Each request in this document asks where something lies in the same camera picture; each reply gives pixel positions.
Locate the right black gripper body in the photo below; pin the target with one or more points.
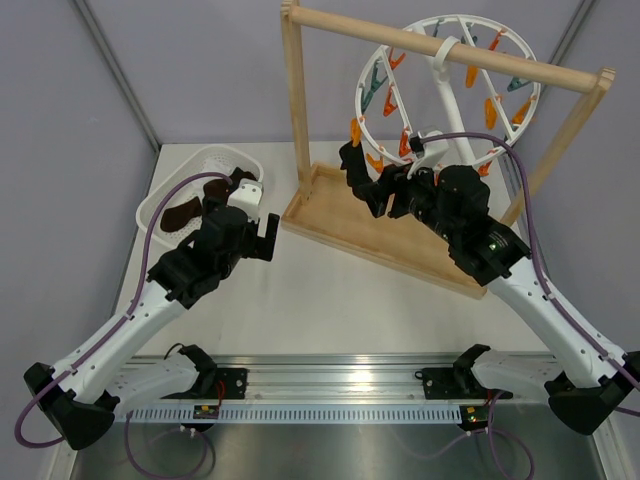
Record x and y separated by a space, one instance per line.
416 195

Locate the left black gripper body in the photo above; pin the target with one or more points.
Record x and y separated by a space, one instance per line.
250 245

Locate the black sock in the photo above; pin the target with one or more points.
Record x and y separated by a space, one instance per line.
354 164

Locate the white round clip hanger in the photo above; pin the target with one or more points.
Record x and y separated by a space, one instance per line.
513 108

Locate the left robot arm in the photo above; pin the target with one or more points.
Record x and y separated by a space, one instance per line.
83 394

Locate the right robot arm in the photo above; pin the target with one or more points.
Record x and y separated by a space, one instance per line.
589 378

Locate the brown sock with stripes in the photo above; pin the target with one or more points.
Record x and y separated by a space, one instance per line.
221 190

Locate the dark brown small sock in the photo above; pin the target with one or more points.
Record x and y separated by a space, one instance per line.
176 218

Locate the white sock in basket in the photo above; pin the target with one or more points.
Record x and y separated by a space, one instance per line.
217 163

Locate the white perforated plastic basket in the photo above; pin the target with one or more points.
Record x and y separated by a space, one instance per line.
189 167

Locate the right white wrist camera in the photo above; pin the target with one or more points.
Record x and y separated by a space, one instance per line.
428 148

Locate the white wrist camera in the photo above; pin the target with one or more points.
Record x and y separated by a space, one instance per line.
247 197
428 148

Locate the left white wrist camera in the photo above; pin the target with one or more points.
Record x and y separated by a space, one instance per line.
247 197

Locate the wooden hanger rack frame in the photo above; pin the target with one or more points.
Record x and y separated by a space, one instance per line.
321 211

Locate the aluminium mounting rail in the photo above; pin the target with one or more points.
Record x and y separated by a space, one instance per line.
327 379

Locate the white slotted cable duct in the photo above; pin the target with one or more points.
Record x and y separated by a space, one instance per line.
318 414

